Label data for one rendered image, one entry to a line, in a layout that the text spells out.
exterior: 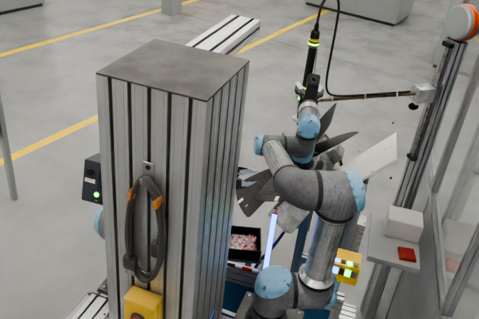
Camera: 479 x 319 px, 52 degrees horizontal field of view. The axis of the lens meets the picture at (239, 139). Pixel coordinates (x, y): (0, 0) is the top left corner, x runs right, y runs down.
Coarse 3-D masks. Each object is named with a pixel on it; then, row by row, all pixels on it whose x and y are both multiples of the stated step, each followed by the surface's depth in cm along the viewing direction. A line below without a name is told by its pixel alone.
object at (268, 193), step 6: (270, 180) 222; (264, 186) 219; (270, 186) 218; (258, 192) 217; (264, 192) 215; (270, 192) 214; (276, 192) 213; (258, 198) 213; (264, 198) 212; (270, 198) 211; (282, 198) 208
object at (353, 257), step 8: (336, 256) 199; (344, 256) 199; (352, 256) 200; (360, 256) 200; (336, 264) 195; (344, 264) 195; (352, 264) 196; (360, 264) 196; (344, 272) 196; (344, 280) 198; (352, 280) 197
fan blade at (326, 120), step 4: (332, 108) 243; (328, 112) 241; (332, 112) 248; (324, 116) 241; (328, 116) 246; (332, 116) 253; (320, 120) 240; (324, 120) 245; (328, 120) 250; (324, 124) 248; (328, 124) 253; (320, 128) 246; (324, 128) 251; (320, 132) 248; (324, 132) 255; (320, 136) 250; (316, 140) 248
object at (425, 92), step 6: (414, 84) 231; (420, 84) 231; (426, 84) 232; (432, 84) 231; (414, 90) 230; (420, 90) 226; (426, 90) 226; (432, 90) 228; (408, 96) 234; (414, 96) 230; (420, 96) 227; (426, 96) 228; (432, 96) 230; (420, 102) 229; (426, 102) 230; (432, 102) 231
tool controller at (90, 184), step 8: (88, 160) 209; (96, 160) 209; (88, 168) 209; (96, 168) 208; (88, 176) 210; (96, 176) 209; (88, 184) 211; (96, 184) 210; (88, 192) 212; (88, 200) 213; (96, 200) 212
